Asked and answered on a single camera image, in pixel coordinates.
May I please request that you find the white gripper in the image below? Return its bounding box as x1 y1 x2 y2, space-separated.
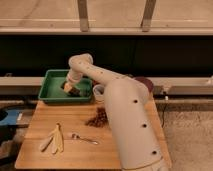
64 75 79 88

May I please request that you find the dark eraser block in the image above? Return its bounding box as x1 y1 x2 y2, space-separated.
62 83 80 96

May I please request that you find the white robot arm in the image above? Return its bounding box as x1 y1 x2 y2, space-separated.
66 53 169 171

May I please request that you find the green plastic tray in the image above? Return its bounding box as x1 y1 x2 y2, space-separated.
38 69 92 104

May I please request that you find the white cup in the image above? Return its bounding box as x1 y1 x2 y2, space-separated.
93 84 105 102

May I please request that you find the brown crumbs pile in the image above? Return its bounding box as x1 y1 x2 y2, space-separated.
85 107 108 127

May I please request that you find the banana peel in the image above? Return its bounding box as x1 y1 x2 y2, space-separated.
39 123 64 154

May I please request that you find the blue object at left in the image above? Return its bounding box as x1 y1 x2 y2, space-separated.
0 109 20 126

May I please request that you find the dark red plate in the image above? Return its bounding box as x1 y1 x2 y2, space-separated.
135 76 154 93

